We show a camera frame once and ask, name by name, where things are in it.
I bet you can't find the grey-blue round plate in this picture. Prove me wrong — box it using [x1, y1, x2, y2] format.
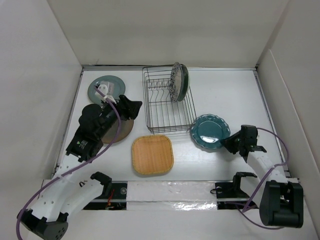
[87, 75, 126, 105]

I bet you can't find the grey wire dish rack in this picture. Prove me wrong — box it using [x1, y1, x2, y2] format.
[142, 64, 197, 134]

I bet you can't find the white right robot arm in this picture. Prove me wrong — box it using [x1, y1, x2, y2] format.
[220, 125, 304, 229]

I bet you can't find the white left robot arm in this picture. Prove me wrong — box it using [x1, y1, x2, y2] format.
[15, 94, 143, 240]

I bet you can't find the brown speckled plate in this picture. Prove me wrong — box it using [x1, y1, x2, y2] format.
[101, 119, 134, 144]

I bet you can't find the mint green flower plate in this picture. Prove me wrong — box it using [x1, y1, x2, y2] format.
[177, 64, 190, 102]

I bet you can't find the foil-taped front rail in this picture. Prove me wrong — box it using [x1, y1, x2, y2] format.
[84, 181, 249, 211]

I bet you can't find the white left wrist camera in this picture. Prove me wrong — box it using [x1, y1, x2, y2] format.
[94, 81, 116, 103]

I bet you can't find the square woven bamboo tray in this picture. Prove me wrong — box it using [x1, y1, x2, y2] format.
[131, 135, 174, 175]

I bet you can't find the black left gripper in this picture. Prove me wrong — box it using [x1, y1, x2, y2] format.
[97, 94, 141, 139]

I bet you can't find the teal scalloped plate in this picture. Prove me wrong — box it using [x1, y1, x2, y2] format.
[190, 114, 231, 150]

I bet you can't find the blue floral white plate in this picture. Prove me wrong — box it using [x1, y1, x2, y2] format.
[169, 62, 184, 102]

